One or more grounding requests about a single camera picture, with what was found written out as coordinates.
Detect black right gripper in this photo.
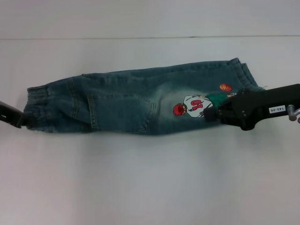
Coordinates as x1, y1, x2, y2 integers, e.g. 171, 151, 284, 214
202, 83, 300, 132

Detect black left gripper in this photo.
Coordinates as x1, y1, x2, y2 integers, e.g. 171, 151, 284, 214
0, 100, 33, 129

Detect blue denim shorts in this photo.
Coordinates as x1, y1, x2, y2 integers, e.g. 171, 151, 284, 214
26, 57, 264, 138

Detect right wrist cable with plug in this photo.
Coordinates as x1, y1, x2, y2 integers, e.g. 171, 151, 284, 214
286, 104, 300, 123

